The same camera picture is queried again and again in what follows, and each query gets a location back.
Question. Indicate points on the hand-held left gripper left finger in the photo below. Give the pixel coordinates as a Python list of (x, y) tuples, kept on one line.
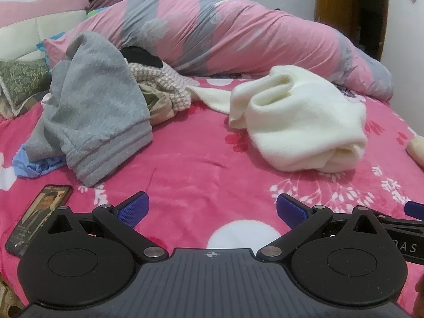
[(134, 210)]

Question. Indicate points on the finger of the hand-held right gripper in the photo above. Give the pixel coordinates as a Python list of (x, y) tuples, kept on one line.
[(414, 210)]

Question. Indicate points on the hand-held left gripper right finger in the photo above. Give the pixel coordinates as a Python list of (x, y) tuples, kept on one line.
[(291, 210)]

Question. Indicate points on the cream fleece garment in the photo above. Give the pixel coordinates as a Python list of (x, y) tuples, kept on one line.
[(298, 122)]

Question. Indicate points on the beige folded garment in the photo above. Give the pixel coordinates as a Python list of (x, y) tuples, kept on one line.
[(417, 150)]

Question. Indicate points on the pink floral blanket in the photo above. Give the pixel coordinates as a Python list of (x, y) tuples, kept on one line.
[(198, 159)]

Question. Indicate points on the black smartphone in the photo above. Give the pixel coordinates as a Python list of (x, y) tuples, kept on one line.
[(39, 218)]

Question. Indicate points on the grey knit sweatshirt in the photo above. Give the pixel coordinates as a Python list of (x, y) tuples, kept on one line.
[(96, 106)]

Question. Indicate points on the khaki garment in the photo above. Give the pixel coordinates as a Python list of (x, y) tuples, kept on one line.
[(159, 101)]

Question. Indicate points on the light blue cloth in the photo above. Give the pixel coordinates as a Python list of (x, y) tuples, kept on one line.
[(29, 165)]

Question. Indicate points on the pink houndstooth knit garment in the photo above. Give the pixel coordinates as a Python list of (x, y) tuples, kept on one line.
[(165, 82)]

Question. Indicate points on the black garment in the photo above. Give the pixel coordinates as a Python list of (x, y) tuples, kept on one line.
[(140, 56)]

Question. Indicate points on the green patterned pillow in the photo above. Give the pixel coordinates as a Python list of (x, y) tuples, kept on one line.
[(23, 79)]

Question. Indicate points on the turquoise pillow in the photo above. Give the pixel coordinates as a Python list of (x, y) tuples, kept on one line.
[(54, 41)]

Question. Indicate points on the pink grey quilt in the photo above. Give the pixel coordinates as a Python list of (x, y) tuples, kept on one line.
[(232, 33)]

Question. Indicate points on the wooden door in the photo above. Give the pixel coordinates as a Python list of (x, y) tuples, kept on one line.
[(344, 10)]

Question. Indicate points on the pink white headboard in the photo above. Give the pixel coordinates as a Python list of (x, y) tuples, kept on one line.
[(39, 23)]

